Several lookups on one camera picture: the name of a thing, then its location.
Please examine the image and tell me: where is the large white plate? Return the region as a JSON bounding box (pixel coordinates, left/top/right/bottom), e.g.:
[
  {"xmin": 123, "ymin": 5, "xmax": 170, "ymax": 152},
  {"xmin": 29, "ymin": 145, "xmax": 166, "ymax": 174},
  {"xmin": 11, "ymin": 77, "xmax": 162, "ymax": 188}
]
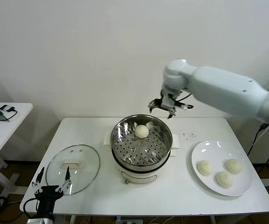
[{"xmin": 191, "ymin": 140, "xmax": 253, "ymax": 197}]

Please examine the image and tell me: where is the stainless steel steamer basket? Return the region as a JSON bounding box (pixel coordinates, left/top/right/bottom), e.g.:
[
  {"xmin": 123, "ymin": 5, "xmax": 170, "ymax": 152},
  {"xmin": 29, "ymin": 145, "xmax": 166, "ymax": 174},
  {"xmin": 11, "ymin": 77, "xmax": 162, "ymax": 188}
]
[{"xmin": 111, "ymin": 114, "xmax": 173, "ymax": 171}]

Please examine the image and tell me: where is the glass lid with cream handle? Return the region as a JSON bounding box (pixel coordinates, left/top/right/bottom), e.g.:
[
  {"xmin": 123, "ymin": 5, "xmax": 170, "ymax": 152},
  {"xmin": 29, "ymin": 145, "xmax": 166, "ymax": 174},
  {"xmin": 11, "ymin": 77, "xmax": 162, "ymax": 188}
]
[{"xmin": 45, "ymin": 144, "xmax": 101, "ymax": 196}]

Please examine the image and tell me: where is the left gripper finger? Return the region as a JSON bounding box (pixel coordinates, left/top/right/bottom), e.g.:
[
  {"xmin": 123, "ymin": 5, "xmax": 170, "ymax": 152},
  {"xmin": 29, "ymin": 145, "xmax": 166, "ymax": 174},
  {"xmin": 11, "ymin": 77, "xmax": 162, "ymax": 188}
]
[
  {"xmin": 31, "ymin": 167, "xmax": 45, "ymax": 194},
  {"xmin": 56, "ymin": 166, "xmax": 71, "ymax": 193}
]

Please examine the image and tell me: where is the white power strip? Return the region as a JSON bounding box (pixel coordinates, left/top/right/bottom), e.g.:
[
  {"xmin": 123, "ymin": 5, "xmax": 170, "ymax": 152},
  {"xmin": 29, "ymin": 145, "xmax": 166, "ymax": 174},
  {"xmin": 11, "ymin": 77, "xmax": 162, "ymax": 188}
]
[{"xmin": 120, "ymin": 218, "xmax": 142, "ymax": 224}]

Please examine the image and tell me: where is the white steamed baozi bun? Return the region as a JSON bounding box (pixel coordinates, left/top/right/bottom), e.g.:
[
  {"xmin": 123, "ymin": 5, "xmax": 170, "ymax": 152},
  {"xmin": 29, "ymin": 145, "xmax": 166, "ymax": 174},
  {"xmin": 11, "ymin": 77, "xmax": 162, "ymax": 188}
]
[
  {"xmin": 134, "ymin": 125, "xmax": 149, "ymax": 139},
  {"xmin": 197, "ymin": 160, "xmax": 214, "ymax": 176},
  {"xmin": 215, "ymin": 171, "xmax": 234, "ymax": 189},
  {"xmin": 225, "ymin": 158, "xmax": 243, "ymax": 174}
]

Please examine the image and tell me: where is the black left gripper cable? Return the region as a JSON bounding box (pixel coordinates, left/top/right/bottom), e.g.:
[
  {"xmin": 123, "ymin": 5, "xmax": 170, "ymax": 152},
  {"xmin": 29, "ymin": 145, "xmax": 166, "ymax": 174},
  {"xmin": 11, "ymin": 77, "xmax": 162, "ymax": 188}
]
[{"xmin": 22, "ymin": 197, "xmax": 41, "ymax": 214}]

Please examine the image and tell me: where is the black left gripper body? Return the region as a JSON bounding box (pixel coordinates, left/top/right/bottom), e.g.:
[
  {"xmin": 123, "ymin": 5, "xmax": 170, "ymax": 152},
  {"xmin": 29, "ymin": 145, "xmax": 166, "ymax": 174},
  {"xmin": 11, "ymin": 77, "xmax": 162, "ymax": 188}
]
[{"xmin": 34, "ymin": 185, "xmax": 63, "ymax": 219}]

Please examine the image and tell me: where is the thin black device cable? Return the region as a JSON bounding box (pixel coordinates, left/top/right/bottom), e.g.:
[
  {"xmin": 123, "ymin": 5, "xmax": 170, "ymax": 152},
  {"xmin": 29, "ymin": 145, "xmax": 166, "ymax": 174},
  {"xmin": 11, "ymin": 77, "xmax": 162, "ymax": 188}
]
[{"xmin": 0, "ymin": 107, "xmax": 18, "ymax": 124}]

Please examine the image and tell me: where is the white side table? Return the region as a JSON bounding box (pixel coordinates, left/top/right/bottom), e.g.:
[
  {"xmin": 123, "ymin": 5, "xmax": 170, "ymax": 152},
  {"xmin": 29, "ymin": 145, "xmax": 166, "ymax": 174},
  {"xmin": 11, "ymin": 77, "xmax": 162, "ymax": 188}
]
[{"xmin": 0, "ymin": 102, "xmax": 34, "ymax": 199}]

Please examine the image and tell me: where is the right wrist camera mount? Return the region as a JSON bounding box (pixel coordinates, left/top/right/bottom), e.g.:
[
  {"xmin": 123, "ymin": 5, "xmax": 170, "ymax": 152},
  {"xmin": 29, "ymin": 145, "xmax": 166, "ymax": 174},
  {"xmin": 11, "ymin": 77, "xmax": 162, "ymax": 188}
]
[{"xmin": 175, "ymin": 101, "xmax": 194, "ymax": 111}]

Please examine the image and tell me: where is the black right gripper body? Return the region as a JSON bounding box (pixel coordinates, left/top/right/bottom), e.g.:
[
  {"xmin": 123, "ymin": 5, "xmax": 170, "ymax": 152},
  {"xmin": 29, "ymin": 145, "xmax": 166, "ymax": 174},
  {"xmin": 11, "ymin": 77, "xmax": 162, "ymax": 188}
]
[{"xmin": 160, "ymin": 94, "xmax": 178, "ymax": 110}]

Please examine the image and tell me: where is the black power adapter with cable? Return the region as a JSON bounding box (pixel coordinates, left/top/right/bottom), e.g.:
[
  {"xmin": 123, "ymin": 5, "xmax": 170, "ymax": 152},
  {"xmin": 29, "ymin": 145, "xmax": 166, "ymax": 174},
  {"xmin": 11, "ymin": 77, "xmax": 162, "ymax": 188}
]
[{"xmin": 246, "ymin": 123, "xmax": 269, "ymax": 164}]

